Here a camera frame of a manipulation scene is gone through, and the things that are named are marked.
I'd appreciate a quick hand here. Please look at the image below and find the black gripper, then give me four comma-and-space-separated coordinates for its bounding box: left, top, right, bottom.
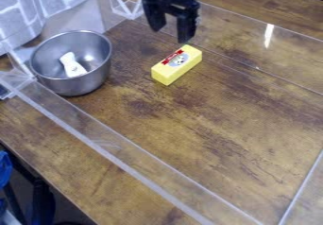
143, 0, 199, 43

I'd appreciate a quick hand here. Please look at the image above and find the clear acrylic corner bracket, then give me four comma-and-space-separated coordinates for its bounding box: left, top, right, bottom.
109, 0, 144, 20

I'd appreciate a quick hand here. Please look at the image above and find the blue object at edge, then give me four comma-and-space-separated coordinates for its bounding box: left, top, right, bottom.
0, 151, 12, 218

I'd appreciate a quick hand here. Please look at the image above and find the clear acrylic barrier panel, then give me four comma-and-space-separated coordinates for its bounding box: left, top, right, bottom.
0, 74, 323, 225

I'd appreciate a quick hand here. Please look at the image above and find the grey white patterned cloth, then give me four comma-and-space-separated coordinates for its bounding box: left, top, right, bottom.
0, 0, 85, 56

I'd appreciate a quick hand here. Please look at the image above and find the black table leg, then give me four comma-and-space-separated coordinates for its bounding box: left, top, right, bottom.
4, 154, 56, 225

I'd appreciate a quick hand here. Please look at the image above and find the silver metal bowl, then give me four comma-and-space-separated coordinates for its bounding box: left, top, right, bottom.
29, 30, 112, 96

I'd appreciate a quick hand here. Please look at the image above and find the yellow butter block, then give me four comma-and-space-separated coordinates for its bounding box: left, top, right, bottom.
151, 44, 202, 86

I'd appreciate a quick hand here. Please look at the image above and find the white small bottle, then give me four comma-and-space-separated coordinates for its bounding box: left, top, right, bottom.
59, 52, 87, 78

